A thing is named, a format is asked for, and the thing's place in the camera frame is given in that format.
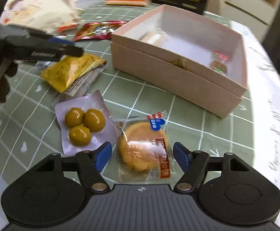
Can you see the white printed bag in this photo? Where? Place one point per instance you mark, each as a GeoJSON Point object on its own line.
{"type": "Point", "coordinates": [38, 12]}

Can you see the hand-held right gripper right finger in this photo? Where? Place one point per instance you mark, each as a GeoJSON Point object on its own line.
{"type": "Point", "coordinates": [180, 154]}

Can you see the pink cardboard box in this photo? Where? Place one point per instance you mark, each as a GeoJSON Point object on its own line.
{"type": "Point", "coordinates": [166, 79]}

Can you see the round pastry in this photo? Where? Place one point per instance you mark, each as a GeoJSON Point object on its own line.
{"type": "Point", "coordinates": [140, 146]}

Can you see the pale pastry packet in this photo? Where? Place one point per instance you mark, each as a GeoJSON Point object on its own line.
{"type": "Point", "coordinates": [152, 38]}

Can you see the green checked tablecloth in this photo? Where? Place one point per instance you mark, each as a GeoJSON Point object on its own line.
{"type": "Point", "coordinates": [154, 108]}

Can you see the small red snack packet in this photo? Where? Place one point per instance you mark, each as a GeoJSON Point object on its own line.
{"type": "Point", "coordinates": [66, 28]}

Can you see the large red snack packet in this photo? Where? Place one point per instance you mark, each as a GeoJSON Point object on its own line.
{"type": "Point", "coordinates": [94, 30]}

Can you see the brown candy packet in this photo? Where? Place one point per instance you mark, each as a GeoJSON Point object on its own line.
{"type": "Point", "coordinates": [219, 67]}

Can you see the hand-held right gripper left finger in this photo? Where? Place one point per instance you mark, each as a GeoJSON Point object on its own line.
{"type": "Point", "coordinates": [104, 154]}

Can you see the clear packet of green olives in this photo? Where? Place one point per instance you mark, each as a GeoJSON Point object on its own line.
{"type": "Point", "coordinates": [82, 121]}

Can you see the yellow snack packet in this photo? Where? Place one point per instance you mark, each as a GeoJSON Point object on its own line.
{"type": "Point", "coordinates": [67, 71]}

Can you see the red and green candy packet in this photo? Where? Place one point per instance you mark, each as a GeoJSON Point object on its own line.
{"type": "Point", "coordinates": [220, 55]}

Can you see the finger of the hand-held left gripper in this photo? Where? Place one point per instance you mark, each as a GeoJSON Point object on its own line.
{"type": "Point", "coordinates": [58, 40]}
{"type": "Point", "coordinates": [70, 51]}

